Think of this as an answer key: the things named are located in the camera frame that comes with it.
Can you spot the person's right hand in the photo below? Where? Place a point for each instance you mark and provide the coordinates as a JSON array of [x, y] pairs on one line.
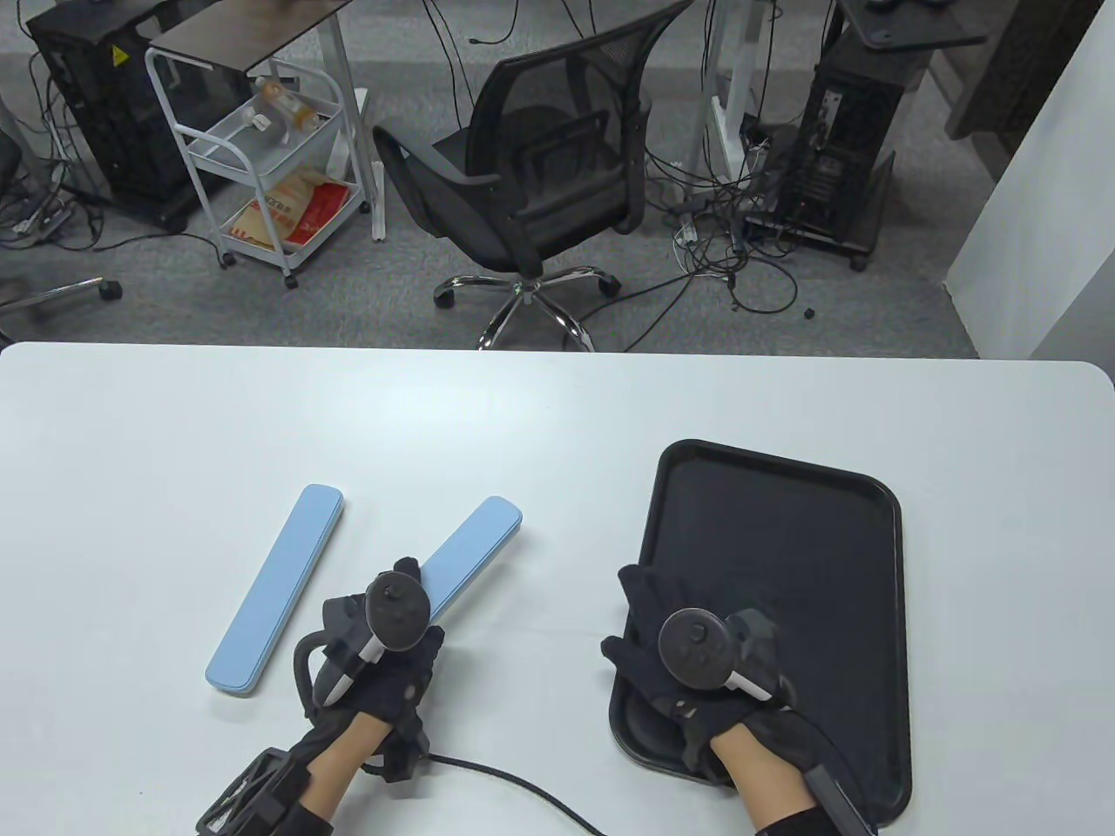
[[649, 662]]

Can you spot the person's left hand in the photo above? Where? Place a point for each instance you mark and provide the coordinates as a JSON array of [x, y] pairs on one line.
[[392, 679]]

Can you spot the blue lunch box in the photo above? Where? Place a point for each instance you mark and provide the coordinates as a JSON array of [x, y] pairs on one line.
[[475, 549], [274, 592]]

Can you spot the person's right forearm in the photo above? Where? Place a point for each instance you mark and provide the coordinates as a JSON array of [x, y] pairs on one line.
[[766, 775]]

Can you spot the person's left forearm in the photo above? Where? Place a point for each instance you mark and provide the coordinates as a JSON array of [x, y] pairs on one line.
[[348, 762]]

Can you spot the grey hand controller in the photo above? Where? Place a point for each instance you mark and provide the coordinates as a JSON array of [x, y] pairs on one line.
[[396, 614], [692, 649]]

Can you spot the black glove sensor box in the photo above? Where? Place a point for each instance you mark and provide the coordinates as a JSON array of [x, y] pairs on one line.
[[405, 753]]

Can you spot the black plastic tray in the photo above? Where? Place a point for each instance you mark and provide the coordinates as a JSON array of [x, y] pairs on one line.
[[801, 540]]

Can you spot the white power strip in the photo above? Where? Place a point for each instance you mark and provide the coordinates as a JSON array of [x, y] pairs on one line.
[[688, 235]]

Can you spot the black mesh office chair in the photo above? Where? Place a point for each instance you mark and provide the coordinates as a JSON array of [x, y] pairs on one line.
[[470, 218]]

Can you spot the red and orange bag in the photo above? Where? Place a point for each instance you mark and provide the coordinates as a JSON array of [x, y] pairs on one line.
[[296, 209]]

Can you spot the white desk leg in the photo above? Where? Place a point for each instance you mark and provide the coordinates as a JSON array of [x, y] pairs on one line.
[[364, 174], [740, 78]]

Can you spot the chrome chair leg with caster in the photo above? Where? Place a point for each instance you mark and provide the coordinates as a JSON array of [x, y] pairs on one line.
[[61, 294]]

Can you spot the black computer tower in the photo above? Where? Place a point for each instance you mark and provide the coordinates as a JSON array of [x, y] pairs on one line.
[[113, 131], [836, 148]]

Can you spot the white rolling cart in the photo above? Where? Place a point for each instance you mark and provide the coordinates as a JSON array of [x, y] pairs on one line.
[[253, 144]]

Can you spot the clear bottle orange liquid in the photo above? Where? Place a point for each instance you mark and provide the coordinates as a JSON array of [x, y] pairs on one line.
[[287, 104]]

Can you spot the brown desk top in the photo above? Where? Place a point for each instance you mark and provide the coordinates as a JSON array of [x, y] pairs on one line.
[[244, 30]]

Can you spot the dark desk top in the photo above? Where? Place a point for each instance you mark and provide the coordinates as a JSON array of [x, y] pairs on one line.
[[915, 26]]

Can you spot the dark brown cabinet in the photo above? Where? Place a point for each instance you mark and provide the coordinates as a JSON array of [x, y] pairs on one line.
[[1010, 70]]

